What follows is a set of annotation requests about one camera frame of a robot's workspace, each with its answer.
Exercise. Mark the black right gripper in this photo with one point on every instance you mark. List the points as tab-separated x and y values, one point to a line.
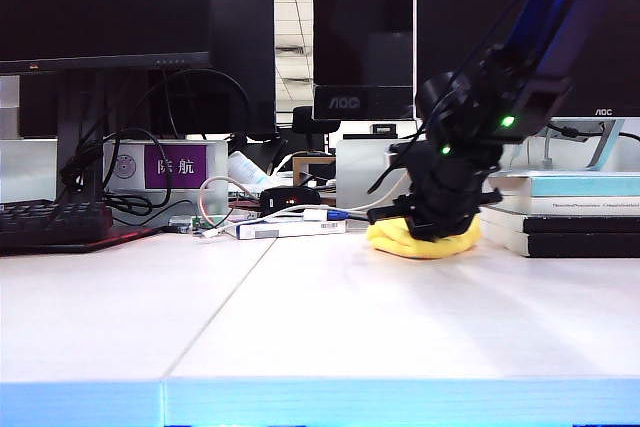
450	177

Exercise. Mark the yellow microfibre rag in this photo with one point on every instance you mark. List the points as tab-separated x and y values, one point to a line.
440	249

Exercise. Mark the silver desk partition panel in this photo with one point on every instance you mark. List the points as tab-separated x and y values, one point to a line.
360	172

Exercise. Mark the small black label holder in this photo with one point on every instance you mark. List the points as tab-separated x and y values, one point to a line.
382	129

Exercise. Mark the thin black-spined book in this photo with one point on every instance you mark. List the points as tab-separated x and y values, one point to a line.
575	224

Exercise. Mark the stack of books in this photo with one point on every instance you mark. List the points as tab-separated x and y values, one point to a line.
575	246

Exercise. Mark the white-spined book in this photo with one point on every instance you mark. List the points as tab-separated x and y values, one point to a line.
575	206

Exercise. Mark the white box with barcode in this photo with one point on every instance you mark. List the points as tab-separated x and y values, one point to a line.
300	230

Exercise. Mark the teal-spined book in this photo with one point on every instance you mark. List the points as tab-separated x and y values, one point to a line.
575	187

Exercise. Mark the black device with red light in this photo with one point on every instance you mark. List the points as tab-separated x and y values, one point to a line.
280	199

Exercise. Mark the silver monitor stand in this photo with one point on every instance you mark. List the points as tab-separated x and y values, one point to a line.
607	147

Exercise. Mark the white paper pack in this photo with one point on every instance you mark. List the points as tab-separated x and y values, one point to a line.
245	167

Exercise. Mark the glossy black AOC monitor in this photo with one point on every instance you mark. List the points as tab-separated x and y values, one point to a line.
360	37

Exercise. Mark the white-framed AOC monitor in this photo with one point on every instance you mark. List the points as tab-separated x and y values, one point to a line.
465	7

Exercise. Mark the small green circuit board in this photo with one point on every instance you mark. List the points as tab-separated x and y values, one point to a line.
205	222

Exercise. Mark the matte black monitor back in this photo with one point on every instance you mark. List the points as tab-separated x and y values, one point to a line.
245	47

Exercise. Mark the purple sign with Chinese characters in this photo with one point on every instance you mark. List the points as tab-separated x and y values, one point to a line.
175	167

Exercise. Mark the purple name sign box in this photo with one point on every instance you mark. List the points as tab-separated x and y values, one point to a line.
125	167

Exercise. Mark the black monitor stand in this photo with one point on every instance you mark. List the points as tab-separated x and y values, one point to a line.
75	117

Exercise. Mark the black keyboard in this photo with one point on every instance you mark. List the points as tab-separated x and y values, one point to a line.
50	222

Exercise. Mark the frosted glass desk divider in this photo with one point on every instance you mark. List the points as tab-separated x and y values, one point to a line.
25	172

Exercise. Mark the wooden box frame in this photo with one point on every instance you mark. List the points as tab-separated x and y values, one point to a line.
300	167

